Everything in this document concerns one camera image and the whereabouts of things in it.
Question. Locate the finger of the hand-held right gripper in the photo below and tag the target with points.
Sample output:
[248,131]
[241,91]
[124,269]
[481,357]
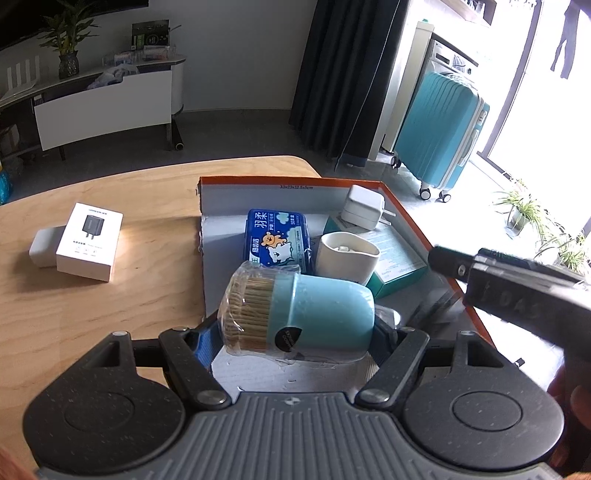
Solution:
[450,263]

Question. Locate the black and green box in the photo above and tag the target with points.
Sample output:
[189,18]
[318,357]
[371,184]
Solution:
[150,34]

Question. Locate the white TV cabinet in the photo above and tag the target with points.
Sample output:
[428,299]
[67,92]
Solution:
[101,110]

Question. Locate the orange-edged cardboard box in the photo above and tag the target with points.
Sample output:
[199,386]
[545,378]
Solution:
[221,207]

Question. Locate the potted plant in dark vase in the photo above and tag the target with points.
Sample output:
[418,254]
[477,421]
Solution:
[64,46]

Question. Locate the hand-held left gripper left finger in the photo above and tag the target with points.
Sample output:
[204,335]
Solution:
[207,342]

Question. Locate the blue tissue pack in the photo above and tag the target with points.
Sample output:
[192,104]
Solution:
[277,240]

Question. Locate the white washing machine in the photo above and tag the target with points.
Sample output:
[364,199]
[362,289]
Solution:
[438,55]

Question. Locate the hanging dark clothing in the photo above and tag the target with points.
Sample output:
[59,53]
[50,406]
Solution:
[567,41]

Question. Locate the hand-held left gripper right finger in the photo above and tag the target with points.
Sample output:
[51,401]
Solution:
[381,342]

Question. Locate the white charger plug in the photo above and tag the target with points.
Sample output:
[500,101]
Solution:
[362,207]

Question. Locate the small spider plant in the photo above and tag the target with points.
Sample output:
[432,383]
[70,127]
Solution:
[521,207]
[565,251]

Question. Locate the blue plastic bag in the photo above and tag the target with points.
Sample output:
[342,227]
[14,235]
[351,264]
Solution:
[3,187]

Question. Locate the teal box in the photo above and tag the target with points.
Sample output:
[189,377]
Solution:
[397,258]

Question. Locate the clear plastic storage box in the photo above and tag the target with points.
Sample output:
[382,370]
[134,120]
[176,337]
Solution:
[138,54]

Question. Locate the blue cloth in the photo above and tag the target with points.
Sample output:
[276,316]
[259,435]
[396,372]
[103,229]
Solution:
[113,76]

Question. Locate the white router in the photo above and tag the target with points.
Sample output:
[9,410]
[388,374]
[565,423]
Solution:
[21,76]

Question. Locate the grey box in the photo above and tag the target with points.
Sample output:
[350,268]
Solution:
[44,247]

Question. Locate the white charger box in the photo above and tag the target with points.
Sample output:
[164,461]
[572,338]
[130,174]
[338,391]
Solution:
[90,242]

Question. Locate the dark curtain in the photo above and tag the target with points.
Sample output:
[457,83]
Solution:
[341,74]

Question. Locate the blue toothpick holder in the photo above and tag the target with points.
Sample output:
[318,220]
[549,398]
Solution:
[314,314]

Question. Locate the person's right hand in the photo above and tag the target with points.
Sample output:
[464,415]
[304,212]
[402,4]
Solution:
[577,406]

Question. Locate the black television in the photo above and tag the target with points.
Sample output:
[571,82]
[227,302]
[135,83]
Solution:
[46,14]

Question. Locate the teal suitcase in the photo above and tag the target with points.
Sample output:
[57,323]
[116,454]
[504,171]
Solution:
[438,129]

